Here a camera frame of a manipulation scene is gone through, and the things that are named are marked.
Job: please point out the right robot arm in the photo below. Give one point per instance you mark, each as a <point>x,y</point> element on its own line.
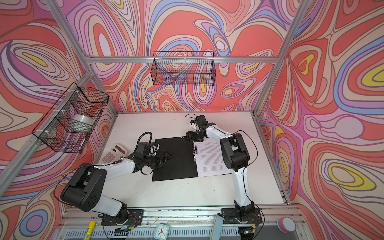
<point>236,158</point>

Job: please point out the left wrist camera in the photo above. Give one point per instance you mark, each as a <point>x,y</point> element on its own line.
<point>145,149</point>

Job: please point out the black wire basket back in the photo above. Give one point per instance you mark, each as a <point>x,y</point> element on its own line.
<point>183,68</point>

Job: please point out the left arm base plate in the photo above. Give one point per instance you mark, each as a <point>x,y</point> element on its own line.
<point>130,218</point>

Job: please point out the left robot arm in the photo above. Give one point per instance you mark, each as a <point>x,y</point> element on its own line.
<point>85,188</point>

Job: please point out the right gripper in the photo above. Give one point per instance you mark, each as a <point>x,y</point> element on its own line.
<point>191,137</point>

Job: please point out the white calculator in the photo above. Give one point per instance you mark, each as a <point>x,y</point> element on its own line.
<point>115,154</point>

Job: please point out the small teal clock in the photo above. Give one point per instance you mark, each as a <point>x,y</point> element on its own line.
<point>161,232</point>

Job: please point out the black wire basket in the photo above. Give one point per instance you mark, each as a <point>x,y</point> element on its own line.
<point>74,120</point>
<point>183,68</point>

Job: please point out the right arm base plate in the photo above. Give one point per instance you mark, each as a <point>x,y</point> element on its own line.
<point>233,216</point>

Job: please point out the red folder with black interior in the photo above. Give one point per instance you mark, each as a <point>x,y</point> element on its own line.
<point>182,165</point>

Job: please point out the black wire basket left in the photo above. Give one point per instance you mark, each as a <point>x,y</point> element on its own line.
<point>74,120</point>

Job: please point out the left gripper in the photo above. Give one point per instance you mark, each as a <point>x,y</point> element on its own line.
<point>159,161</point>

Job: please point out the printed paper sheet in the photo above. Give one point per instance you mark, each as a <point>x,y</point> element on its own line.
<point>209,159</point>

